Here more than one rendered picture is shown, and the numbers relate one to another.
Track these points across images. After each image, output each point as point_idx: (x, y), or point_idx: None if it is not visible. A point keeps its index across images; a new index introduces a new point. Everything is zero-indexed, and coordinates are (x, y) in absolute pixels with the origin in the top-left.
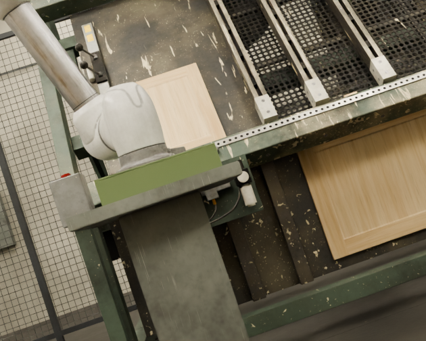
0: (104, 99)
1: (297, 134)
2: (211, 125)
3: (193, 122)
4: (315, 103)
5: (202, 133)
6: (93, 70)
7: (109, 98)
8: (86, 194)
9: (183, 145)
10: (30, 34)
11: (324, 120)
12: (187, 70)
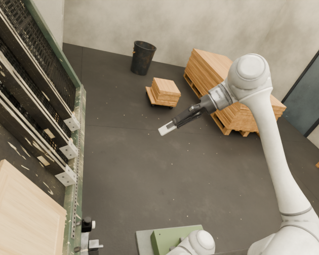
0: (212, 253)
1: (82, 180)
2: (55, 208)
3: (46, 217)
4: (76, 156)
5: (55, 219)
6: None
7: (214, 249)
8: None
9: (57, 240)
10: None
11: (81, 164)
12: (7, 172)
